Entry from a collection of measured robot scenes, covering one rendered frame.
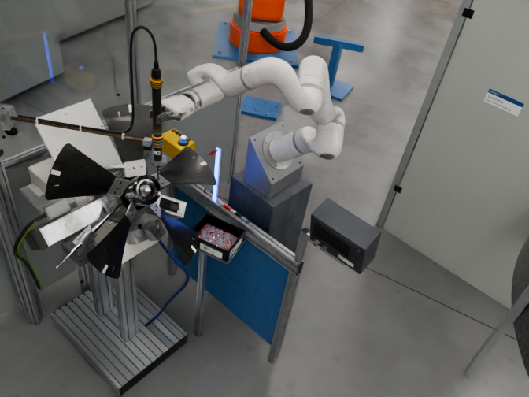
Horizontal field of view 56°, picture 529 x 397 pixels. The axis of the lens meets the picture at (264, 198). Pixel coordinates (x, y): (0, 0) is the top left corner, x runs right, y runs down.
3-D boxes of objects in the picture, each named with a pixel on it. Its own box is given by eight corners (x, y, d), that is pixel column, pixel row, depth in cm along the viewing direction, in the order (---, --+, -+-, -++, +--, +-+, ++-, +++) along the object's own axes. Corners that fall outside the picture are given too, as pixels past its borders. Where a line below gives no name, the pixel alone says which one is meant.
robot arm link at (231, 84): (230, 49, 176) (179, 73, 198) (247, 92, 180) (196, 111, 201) (246, 43, 182) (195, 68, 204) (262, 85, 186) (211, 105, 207)
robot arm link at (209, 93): (194, 85, 193) (204, 108, 195) (219, 76, 201) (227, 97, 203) (183, 90, 199) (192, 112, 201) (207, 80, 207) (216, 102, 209)
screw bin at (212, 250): (186, 243, 232) (186, 233, 228) (205, 222, 244) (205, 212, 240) (227, 263, 227) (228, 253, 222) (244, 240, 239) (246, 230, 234)
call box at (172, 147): (159, 151, 256) (158, 134, 249) (174, 144, 262) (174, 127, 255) (179, 166, 249) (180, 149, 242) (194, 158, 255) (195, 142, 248)
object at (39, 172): (24, 187, 240) (20, 168, 232) (55, 173, 250) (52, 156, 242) (44, 205, 232) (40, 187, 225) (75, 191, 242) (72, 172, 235)
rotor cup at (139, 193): (127, 216, 202) (142, 214, 192) (110, 183, 199) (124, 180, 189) (155, 200, 211) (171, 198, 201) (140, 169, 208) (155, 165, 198)
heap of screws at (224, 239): (191, 243, 233) (191, 238, 230) (207, 225, 243) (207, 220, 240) (227, 261, 228) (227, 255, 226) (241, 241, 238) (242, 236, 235)
